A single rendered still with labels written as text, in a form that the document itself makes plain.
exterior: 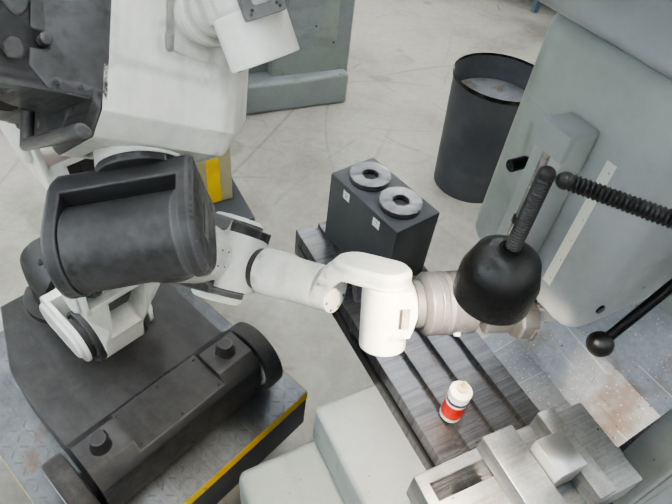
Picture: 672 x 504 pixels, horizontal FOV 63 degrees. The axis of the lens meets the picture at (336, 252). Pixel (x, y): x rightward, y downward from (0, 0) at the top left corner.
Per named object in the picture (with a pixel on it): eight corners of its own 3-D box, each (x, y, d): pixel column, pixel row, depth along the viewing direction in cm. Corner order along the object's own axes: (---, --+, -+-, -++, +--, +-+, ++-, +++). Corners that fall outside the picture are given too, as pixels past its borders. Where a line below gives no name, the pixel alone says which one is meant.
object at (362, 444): (391, 602, 97) (404, 584, 88) (309, 432, 117) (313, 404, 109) (593, 483, 115) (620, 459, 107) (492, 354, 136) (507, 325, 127)
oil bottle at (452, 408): (447, 427, 99) (463, 396, 92) (435, 408, 102) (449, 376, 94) (465, 418, 101) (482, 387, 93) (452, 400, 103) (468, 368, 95)
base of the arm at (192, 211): (93, 306, 61) (37, 293, 50) (84, 198, 64) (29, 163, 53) (225, 283, 62) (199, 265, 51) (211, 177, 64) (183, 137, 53)
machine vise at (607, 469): (454, 588, 81) (474, 566, 73) (404, 492, 90) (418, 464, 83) (624, 495, 94) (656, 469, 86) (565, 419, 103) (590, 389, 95)
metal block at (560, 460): (546, 492, 85) (561, 477, 81) (522, 457, 88) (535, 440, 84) (571, 479, 87) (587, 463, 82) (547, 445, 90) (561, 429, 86)
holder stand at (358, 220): (382, 294, 120) (398, 228, 106) (323, 234, 132) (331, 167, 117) (422, 272, 126) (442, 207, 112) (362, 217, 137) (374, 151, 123)
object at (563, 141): (501, 287, 65) (571, 138, 50) (480, 264, 67) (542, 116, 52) (526, 278, 67) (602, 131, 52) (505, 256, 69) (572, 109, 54)
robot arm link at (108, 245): (119, 292, 65) (63, 294, 51) (108, 218, 65) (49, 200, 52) (216, 275, 65) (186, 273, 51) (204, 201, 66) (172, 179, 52)
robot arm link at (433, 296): (457, 286, 70) (371, 290, 68) (448, 358, 74) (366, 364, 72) (428, 253, 80) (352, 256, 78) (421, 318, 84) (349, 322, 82)
